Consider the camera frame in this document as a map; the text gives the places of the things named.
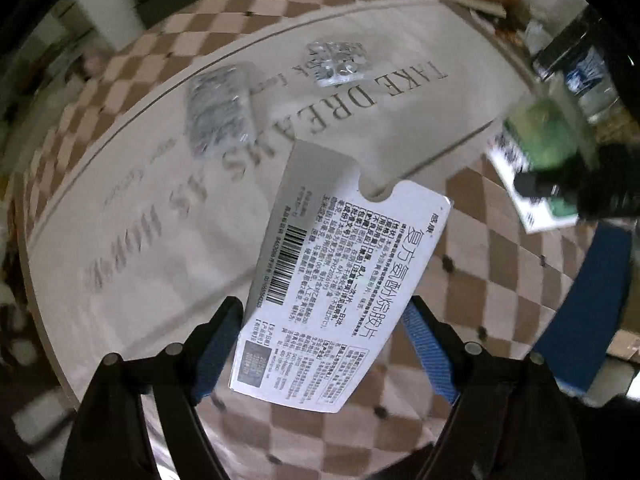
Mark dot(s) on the brown cardboard piece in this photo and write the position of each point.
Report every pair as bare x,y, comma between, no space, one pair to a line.
475,4

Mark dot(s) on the green white carton box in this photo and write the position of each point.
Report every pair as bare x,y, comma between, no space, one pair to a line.
545,130

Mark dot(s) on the small silver blister pack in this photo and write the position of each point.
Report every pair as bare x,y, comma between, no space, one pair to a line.
340,62

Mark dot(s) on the cardboard box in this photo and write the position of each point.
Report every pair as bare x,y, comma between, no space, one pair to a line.
625,345

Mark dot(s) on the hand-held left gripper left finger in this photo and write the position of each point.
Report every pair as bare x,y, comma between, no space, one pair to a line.
220,345

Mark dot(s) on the blue box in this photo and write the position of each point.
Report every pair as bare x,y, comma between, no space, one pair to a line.
595,300

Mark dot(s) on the blue label water bottle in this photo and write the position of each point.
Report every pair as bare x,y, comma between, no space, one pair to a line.
590,77

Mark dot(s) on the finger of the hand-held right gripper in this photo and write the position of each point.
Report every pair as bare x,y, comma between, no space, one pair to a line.
547,187

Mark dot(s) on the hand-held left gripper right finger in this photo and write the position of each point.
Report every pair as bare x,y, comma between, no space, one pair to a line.
430,355

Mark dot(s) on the brown checkered tablecloth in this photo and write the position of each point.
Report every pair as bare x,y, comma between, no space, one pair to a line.
125,170

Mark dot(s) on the white medicine box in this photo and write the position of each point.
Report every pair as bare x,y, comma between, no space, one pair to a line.
340,280

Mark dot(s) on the large silver blister pack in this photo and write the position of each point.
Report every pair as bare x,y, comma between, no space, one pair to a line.
220,110

